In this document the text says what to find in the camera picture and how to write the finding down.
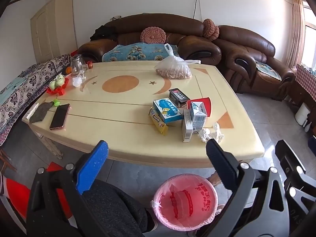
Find red checkered cloth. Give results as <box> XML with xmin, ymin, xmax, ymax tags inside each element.
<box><xmin>295</xmin><ymin>64</ymin><xmax>316</xmax><ymax>93</ymax></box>

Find black cardboard box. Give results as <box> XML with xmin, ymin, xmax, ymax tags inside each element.
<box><xmin>168</xmin><ymin>87</ymin><xmax>190</xmax><ymax>108</ymax></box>

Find brown leather sofa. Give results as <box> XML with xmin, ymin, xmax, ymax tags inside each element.
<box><xmin>78</xmin><ymin>13</ymin><xmax>222</xmax><ymax>66</ymax></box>

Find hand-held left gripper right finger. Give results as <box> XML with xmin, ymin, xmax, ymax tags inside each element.
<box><xmin>197</xmin><ymin>139</ymin><xmax>290</xmax><ymax>237</ymax></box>

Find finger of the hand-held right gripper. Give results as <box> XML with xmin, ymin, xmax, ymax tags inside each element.
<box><xmin>275</xmin><ymin>140</ymin><xmax>308</xmax><ymax>185</ymax></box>

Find round pink knitted cushion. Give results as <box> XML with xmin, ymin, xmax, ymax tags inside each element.
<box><xmin>202</xmin><ymin>18</ymin><xmax>220</xmax><ymax>41</ymax></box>
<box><xmin>140</xmin><ymin>26</ymin><xmax>166</xmax><ymax>44</ymax></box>

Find red plastic tray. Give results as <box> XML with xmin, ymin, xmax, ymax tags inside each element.
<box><xmin>46</xmin><ymin>80</ymin><xmax>69</xmax><ymax>96</ymax></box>

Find window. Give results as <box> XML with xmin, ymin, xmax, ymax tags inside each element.
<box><xmin>302</xmin><ymin>0</ymin><xmax>316</xmax><ymax>67</ymax></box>

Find teal cloth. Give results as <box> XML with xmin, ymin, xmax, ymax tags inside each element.
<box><xmin>0</xmin><ymin>75</ymin><xmax>30</xmax><ymax>106</ymax></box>

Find blue medicine box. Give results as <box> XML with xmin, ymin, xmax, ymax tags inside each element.
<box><xmin>152</xmin><ymin>98</ymin><xmax>184</xmax><ymax>124</ymax></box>

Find red white box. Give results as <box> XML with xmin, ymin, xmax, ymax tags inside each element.
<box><xmin>186</xmin><ymin>97</ymin><xmax>212</xmax><ymax>118</ymax></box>

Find white ribbed strip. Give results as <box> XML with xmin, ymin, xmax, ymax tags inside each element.
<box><xmin>25</xmin><ymin>102</ymin><xmax>39</xmax><ymax>119</ymax></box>

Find red plastic stool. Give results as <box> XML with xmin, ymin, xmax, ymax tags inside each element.
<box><xmin>0</xmin><ymin>162</ymin><xmax>74</xmax><ymax>228</ymax></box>

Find dark grey face mask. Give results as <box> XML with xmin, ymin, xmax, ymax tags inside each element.
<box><xmin>29</xmin><ymin>102</ymin><xmax>54</xmax><ymax>124</ymax></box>

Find black clothing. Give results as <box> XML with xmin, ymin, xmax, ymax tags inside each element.
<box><xmin>89</xmin><ymin>25</ymin><xmax>119</xmax><ymax>41</ymax></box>

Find pink curtain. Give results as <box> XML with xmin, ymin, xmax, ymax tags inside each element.
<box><xmin>286</xmin><ymin>0</ymin><xmax>307</xmax><ymax>68</ymax></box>

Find black smartphone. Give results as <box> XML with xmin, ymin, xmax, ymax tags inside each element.
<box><xmin>49</xmin><ymin>104</ymin><xmax>71</xmax><ymax>130</ymax></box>

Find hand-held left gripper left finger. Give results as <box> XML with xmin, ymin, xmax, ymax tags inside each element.
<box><xmin>27</xmin><ymin>140</ymin><xmax>109</xmax><ymax>237</ymax></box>

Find yellow snack wrapper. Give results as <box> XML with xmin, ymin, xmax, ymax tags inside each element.
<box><xmin>148</xmin><ymin>107</ymin><xmax>169</xmax><ymax>136</ymax></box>

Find lace seat cover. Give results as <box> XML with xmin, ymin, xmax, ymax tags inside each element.
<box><xmin>255</xmin><ymin>60</ymin><xmax>282</xmax><ymax>81</ymax></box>

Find dark wooden cabinet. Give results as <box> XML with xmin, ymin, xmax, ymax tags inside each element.
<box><xmin>288</xmin><ymin>79</ymin><xmax>316</xmax><ymax>119</ymax></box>

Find white blue milk carton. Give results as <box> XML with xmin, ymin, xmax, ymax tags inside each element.
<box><xmin>189</xmin><ymin>101</ymin><xmax>207</xmax><ymax>135</ymax></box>

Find waste bin with pink liner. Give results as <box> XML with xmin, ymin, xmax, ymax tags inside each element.
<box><xmin>152</xmin><ymin>174</ymin><xmax>219</xmax><ymax>232</ymax></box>

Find cream cabinet door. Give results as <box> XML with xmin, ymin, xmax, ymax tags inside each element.
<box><xmin>30</xmin><ymin>0</ymin><xmax>77</xmax><ymax>63</ymax></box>

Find white plastic jug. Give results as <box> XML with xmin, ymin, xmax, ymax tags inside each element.
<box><xmin>295</xmin><ymin>103</ymin><xmax>310</xmax><ymax>127</ymax></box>

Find tall white medicine box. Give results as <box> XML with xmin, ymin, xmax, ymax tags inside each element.
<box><xmin>182</xmin><ymin>109</ymin><xmax>193</xmax><ymax>143</ymax></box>

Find patterned purple white sofa cover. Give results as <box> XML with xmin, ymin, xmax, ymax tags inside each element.
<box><xmin>0</xmin><ymin>54</ymin><xmax>72</xmax><ymax>146</ymax></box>

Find cream wooden coffee table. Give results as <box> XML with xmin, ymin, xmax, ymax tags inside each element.
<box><xmin>22</xmin><ymin>61</ymin><xmax>264</xmax><ymax>168</ymax></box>

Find brown leather armchair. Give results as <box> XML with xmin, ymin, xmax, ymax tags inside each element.
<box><xmin>215</xmin><ymin>25</ymin><xmax>295</xmax><ymax>102</ymax></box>

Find clear plastic bag of peanuts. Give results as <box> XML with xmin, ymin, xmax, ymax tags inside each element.
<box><xmin>154</xmin><ymin>43</ymin><xmax>201</xmax><ymax>80</ymax></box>

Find blue floral seat cover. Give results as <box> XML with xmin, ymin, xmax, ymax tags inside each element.
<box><xmin>102</xmin><ymin>43</ymin><xmax>179</xmax><ymax>62</ymax></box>

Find large crumpled white tissue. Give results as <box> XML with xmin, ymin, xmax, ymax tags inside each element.
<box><xmin>199</xmin><ymin>122</ymin><xmax>225</xmax><ymax>144</ymax></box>

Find person's dark trousers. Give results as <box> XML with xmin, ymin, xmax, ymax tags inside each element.
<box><xmin>81</xmin><ymin>180</ymin><xmax>151</xmax><ymax>237</ymax></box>

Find glass pitcher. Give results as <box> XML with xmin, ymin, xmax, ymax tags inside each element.
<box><xmin>70</xmin><ymin>54</ymin><xmax>86</xmax><ymax>77</ymax></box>

